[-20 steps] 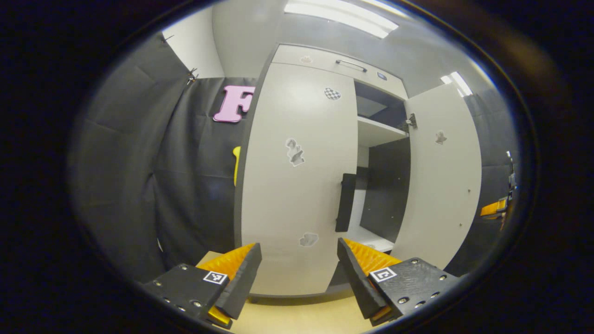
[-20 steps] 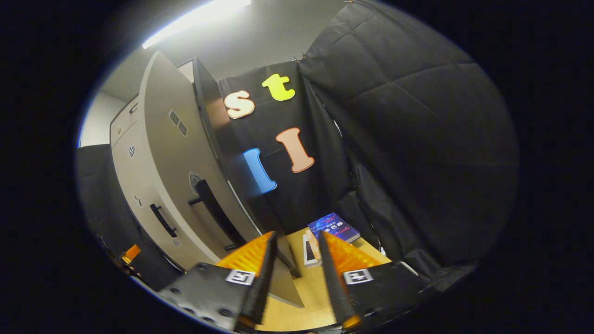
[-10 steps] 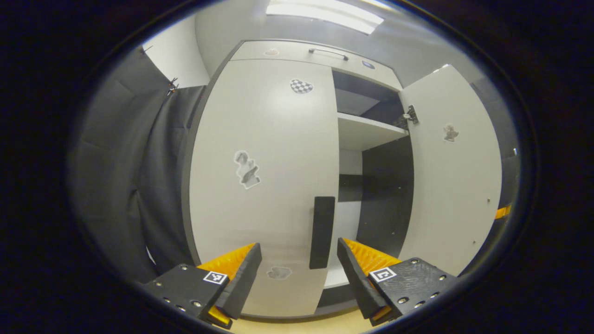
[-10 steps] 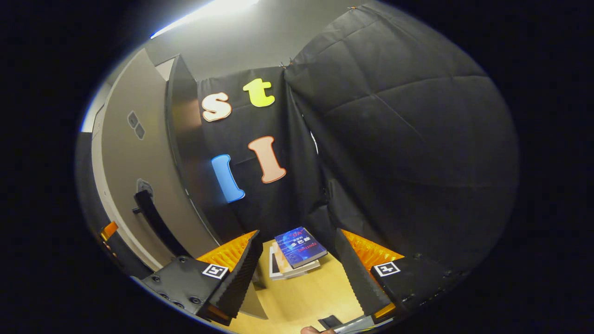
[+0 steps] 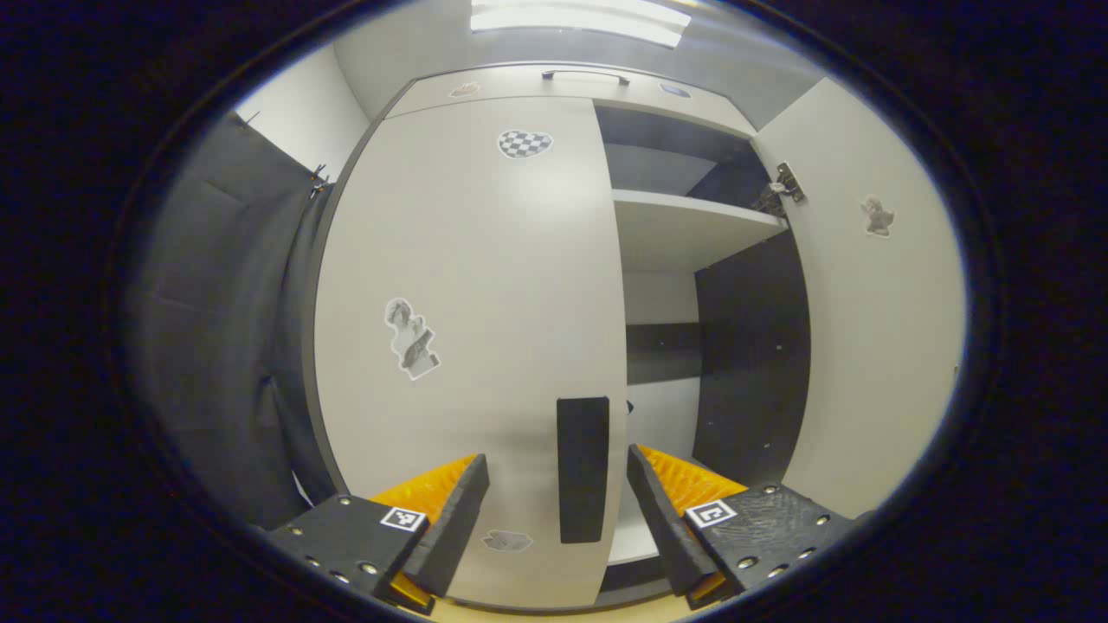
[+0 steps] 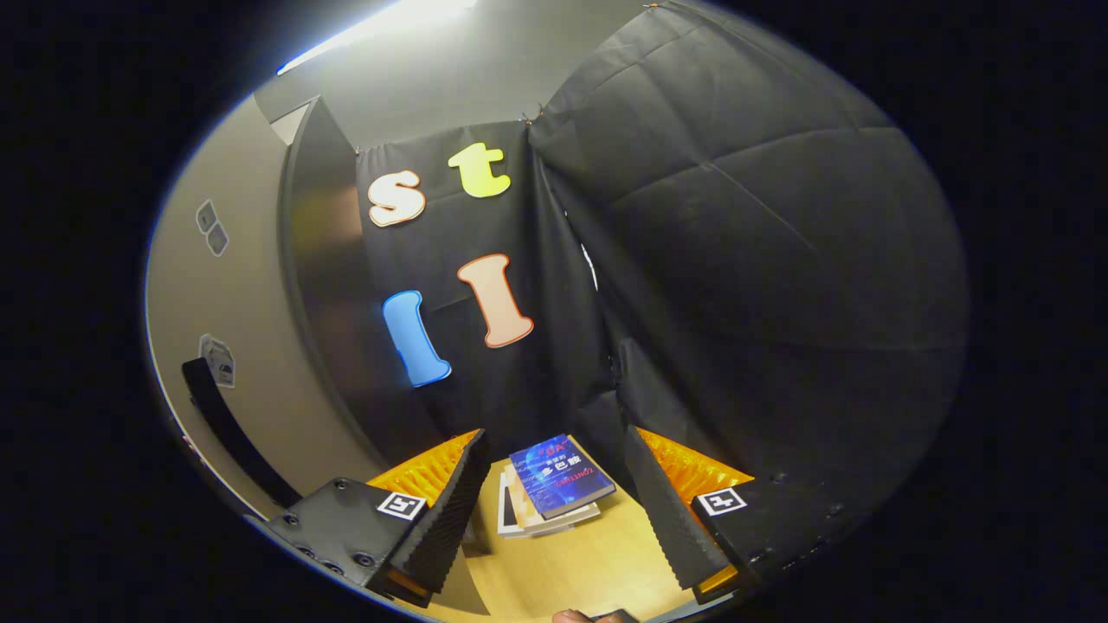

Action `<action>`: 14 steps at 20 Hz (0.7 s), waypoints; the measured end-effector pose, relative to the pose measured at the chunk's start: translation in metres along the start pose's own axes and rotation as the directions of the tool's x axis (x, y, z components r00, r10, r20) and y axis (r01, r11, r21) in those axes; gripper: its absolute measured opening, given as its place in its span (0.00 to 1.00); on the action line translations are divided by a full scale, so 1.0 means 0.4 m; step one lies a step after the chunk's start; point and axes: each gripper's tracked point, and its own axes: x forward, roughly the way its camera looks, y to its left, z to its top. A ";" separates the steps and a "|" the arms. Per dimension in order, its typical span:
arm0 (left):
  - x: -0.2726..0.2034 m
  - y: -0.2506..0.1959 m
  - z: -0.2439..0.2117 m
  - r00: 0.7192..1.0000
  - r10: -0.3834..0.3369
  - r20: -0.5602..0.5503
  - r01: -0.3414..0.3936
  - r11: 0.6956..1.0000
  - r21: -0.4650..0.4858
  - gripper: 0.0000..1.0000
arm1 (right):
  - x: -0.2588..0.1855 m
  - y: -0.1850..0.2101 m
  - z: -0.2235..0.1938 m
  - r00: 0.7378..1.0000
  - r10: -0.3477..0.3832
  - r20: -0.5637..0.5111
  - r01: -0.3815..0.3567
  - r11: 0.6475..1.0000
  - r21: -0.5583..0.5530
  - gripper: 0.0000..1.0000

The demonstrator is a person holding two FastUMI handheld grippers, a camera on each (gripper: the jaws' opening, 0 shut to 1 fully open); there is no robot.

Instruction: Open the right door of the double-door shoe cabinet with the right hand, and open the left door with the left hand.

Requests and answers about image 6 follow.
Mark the white double-door shoe cabinet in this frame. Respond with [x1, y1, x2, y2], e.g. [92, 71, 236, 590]
[251, 87, 451, 472]

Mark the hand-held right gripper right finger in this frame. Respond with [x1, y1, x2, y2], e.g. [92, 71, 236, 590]
[623, 424, 858, 605]

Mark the blue book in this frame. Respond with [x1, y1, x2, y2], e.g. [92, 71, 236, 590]
[509, 434, 617, 520]

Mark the black backdrop cloth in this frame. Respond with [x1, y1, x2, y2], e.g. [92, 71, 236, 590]
[355, 0, 969, 520]

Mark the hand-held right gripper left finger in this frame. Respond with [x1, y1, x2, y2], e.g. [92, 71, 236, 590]
[260, 428, 492, 608]

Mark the cream book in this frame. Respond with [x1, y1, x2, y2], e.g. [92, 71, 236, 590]
[505, 463, 602, 539]

